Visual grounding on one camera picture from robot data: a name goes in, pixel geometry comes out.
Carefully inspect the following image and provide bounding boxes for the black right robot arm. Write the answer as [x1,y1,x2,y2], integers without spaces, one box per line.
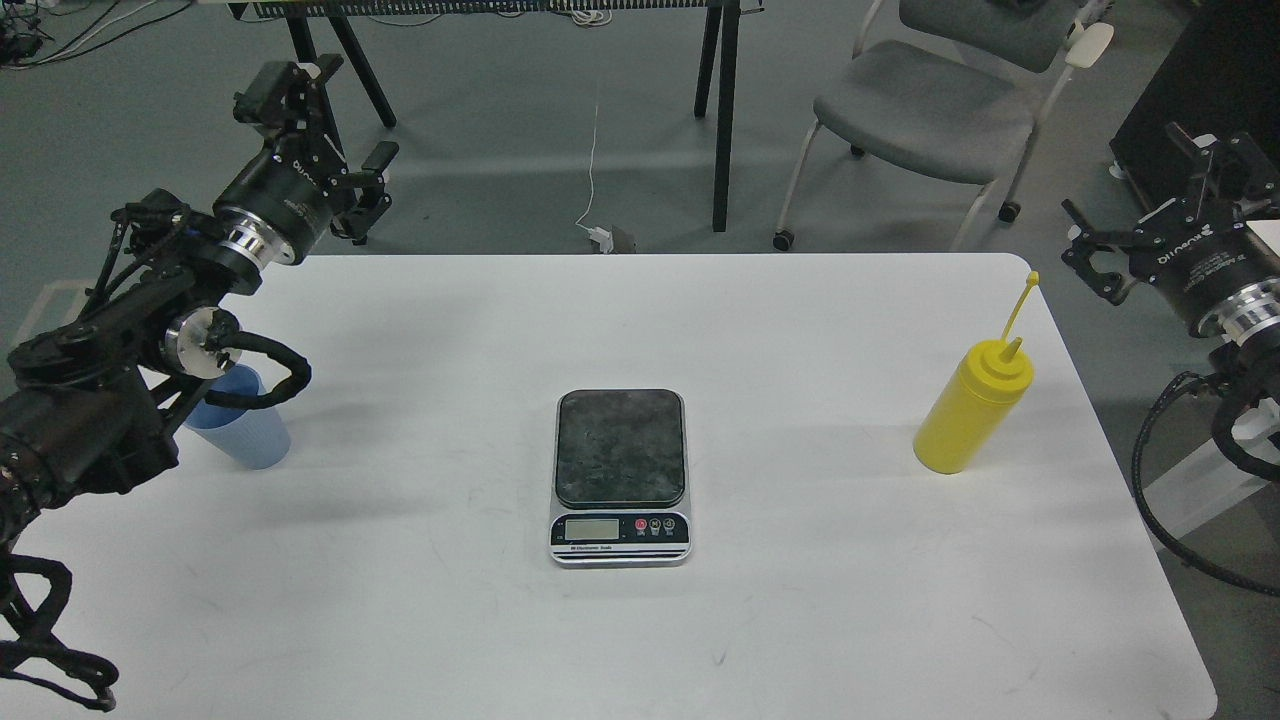
[1061,122,1279,597]

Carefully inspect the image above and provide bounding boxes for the grey office chair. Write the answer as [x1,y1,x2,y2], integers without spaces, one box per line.
[786,1,1114,249]

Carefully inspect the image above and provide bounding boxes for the white power adapter plug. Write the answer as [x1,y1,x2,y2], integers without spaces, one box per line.
[588,225,636,254]

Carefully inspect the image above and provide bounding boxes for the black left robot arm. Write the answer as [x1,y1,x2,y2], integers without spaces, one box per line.
[1,54,398,712]

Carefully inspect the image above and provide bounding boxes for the white cable on floor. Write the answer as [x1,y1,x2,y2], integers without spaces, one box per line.
[576,79,603,236]

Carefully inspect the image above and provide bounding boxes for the black legged background table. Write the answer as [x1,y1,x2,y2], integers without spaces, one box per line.
[228,1,760,233]

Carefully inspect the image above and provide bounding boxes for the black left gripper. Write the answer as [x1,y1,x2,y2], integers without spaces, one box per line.
[214,55,401,269]

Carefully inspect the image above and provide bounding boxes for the yellow squeeze bottle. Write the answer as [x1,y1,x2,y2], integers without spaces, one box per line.
[913,272,1041,474]

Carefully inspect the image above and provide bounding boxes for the digital kitchen scale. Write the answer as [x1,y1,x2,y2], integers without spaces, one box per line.
[548,389,692,568]

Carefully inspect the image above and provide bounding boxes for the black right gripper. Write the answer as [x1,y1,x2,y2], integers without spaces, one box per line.
[1060,122,1280,337]

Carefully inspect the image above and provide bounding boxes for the tangled cables on floor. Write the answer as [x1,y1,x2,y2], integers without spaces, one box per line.
[0,0,191,69]

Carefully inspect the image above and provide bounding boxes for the black cabinet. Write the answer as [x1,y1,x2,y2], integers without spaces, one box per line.
[1110,1,1279,211]

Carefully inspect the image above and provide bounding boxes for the blue ribbed plastic cup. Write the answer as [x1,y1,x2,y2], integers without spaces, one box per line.
[184,398,292,470]

